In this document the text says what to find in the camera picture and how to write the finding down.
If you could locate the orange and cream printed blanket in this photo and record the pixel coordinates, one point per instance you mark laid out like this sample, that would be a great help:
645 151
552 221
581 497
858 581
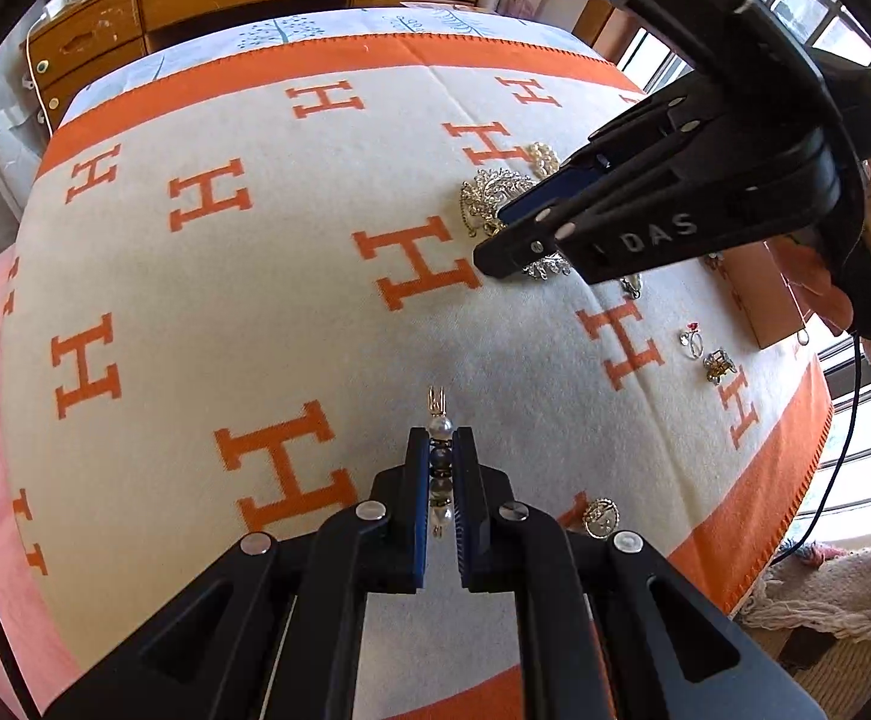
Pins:
255 277

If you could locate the gold carriage charm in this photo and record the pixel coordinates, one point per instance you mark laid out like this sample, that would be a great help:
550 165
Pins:
719 366

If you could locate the silver rhinestone brooch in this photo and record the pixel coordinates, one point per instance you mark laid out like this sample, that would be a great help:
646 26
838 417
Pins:
546 268

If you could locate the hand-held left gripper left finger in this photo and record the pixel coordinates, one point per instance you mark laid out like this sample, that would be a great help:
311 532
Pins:
418 510

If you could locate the pearl bead pendant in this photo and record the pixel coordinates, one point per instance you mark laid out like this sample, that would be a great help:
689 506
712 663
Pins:
440 465

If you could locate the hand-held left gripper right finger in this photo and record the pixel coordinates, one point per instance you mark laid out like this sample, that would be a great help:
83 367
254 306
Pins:
464 510

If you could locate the brown cardboard box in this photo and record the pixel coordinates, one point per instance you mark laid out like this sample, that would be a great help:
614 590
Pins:
765 300

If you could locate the pink bed sheet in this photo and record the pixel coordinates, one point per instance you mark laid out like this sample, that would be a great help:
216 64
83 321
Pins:
7 465

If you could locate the round gold brooch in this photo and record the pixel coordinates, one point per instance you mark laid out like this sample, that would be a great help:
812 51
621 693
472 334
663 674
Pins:
600 519

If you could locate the small gold brooch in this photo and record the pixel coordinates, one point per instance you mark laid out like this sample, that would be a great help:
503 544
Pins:
544 159

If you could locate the silver filigree brooch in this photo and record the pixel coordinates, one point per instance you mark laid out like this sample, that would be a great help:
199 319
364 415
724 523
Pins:
491 195

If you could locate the white knitted cloth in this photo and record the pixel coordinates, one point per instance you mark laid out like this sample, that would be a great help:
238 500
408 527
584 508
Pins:
833 585

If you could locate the pale blue tree-print sheet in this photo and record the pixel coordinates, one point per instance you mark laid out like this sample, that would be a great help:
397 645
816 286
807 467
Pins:
315 30

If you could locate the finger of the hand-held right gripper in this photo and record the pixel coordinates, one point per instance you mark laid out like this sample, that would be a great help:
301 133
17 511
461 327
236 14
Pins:
630 236
555 191

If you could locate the window with white frame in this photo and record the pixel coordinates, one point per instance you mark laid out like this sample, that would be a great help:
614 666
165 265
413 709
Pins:
818 0

